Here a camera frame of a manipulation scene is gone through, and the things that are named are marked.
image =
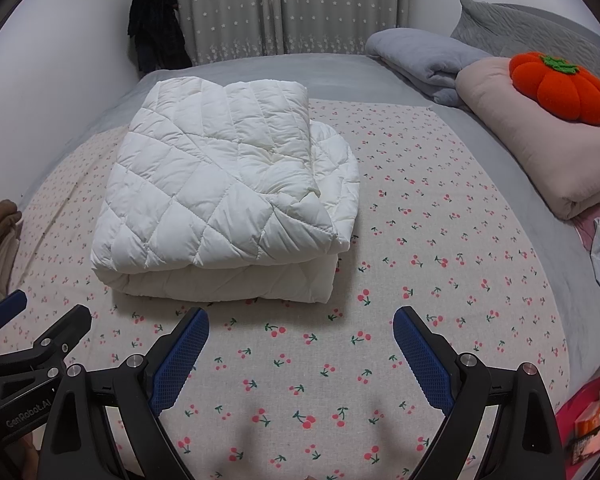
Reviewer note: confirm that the grey star print curtain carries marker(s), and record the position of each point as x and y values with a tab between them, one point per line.
330	5

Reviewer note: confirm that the white quilted jacket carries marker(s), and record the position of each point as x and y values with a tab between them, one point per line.
205	185

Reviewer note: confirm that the orange pumpkin plush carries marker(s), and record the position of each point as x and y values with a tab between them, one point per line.
565	90

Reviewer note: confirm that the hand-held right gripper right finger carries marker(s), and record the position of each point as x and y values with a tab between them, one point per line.
422	360

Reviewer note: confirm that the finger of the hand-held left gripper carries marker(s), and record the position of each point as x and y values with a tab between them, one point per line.
67	332
7	307

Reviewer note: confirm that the folded grey blanket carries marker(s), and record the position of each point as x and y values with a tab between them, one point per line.
420	55

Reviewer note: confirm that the pink pillow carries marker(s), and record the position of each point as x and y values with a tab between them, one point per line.
530	150

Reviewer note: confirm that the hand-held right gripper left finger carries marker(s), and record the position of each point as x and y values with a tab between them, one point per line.
177	360

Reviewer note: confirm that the dark hanging clothes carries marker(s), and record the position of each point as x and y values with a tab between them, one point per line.
155	20

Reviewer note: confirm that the grey quilted pillow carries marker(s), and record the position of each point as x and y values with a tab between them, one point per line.
505	25

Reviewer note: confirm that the beige garment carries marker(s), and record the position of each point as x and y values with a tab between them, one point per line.
0	270

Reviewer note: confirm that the cherry print blanket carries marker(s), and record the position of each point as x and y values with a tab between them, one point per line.
430	260

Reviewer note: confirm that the pink storage box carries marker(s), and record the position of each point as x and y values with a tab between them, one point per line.
595	410

